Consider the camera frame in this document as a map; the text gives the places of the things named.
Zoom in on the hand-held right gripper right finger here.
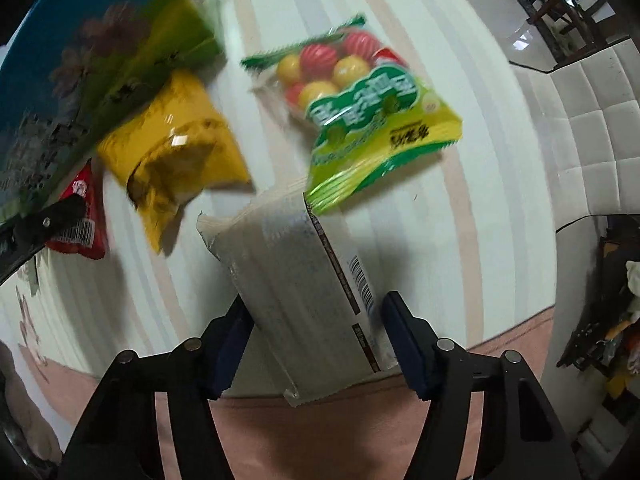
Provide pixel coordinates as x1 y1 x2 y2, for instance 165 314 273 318
382 291 583 480

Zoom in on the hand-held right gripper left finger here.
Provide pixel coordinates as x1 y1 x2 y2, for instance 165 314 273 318
59 294 256 480

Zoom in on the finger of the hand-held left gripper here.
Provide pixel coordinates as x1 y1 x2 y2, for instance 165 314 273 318
0 194 85 282

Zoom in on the bright red snack packet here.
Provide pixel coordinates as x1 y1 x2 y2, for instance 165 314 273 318
44 159 109 261

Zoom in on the white cracker packet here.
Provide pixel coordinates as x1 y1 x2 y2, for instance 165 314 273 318
196 190 401 409

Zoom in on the printed cardboard box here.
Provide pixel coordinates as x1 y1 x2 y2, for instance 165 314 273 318
0 0 224 232

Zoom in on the striped pink cat print tablecloth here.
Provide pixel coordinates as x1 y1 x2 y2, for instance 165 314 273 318
0 0 559 480

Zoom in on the golden yellow snack packet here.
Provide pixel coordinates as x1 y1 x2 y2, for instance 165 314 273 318
96 69 254 255

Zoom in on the green candy ball packet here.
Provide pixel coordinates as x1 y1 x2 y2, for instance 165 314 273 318
241 13 464 216

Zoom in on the large white padded chair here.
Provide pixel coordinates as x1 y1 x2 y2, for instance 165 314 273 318
507 37 640 234

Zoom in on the brown wooden chair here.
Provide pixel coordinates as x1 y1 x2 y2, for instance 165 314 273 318
516 0 619 67

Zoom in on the black folding frame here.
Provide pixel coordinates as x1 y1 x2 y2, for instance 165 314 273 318
556 214 640 379

